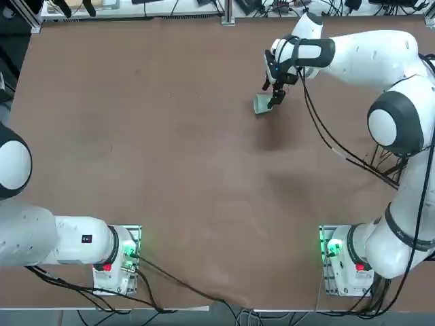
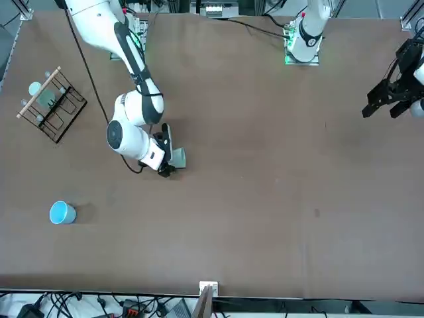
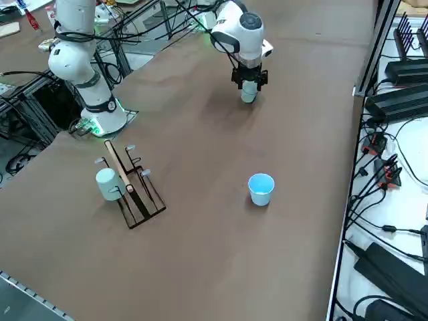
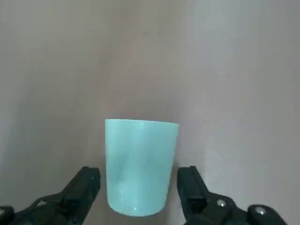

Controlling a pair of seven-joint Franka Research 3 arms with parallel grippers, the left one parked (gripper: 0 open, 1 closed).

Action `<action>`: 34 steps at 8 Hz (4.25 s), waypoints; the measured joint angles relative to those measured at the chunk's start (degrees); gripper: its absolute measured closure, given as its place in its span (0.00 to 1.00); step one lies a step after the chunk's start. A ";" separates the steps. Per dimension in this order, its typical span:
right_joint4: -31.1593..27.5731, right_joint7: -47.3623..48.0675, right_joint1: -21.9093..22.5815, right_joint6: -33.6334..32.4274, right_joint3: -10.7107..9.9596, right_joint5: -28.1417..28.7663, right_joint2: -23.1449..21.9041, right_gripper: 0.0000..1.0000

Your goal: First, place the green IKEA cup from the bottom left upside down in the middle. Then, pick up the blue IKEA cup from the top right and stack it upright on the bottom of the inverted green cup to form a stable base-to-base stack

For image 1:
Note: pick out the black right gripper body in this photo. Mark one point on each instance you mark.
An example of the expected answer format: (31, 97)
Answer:
(282, 78)

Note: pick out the pale green plastic cup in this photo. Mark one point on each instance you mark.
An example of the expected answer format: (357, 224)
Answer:
(260, 106)

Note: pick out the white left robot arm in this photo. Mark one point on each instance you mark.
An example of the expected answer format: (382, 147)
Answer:
(68, 241)

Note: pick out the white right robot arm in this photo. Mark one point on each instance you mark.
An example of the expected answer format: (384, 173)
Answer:
(374, 57)

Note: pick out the black antenna device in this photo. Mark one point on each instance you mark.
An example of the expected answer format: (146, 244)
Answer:
(64, 8)

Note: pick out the aluminium camera post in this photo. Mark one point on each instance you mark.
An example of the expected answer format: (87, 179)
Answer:
(228, 13)

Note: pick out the aluminium corner bracket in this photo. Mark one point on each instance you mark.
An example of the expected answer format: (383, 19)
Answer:
(430, 20)

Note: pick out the aluminium profile rail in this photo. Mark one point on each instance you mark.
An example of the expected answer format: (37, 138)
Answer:
(36, 20)

